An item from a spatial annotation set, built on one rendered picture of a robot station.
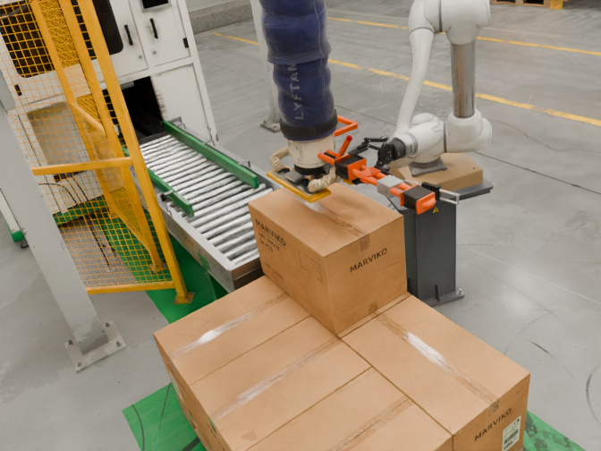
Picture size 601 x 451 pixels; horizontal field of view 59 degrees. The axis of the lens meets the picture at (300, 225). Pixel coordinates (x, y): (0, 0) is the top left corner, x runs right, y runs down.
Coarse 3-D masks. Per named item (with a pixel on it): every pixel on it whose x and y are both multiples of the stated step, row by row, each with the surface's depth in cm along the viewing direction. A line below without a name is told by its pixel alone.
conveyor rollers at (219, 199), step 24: (144, 144) 440; (168, 144) 432; (168, 168) 391; (192, 168) 383; (216, 168) 382; (192, 192) 350; (216, 192) 347; (240, 192) 346; (264, 192) 336; (216, 216) 322; (240, 216) 320; (216, 240) 296; (240, 240) 293
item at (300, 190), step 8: (288, 168) 220; (272, 176) 223; (280, 176) 221; (280, 184) 220; (288, 184) 215; (296, 184) 213; (304, 184) 210; (296, 192) 210; (304, 192) 207; (312, 192) 205; (320, 192) 205; (328, 192) 206; (312, 200) 203
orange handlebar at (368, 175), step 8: (344, 120) 233; (344, 128) 225; (352, 128) 226; (336, 136) 224; (328, 152) 207; (328, 160) 202; (360, 168) 193; (368, 168) 189; (376, 168) 188; (360, 176) 187; (368, 176) 184; (376, 176) 186; (384, 176) 183; (376, 184) 181; (400, 184) 177; (392, 192) 175; (432, 200) 166
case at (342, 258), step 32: (288, 192) 246; (352, 192) 237; (256, 224) 245; (288, 224) 222; (320, 224) 219; (352, 224) 215; (384, 224) 212; (288, 256) 228; (320, 256) 201; (352, 256) 208; (384, 256) 218; (288, 288) 244; (320, 288) 213; (352, 288) 215; (384, 288) 226; (320, 320) 227; (352, 320) 222
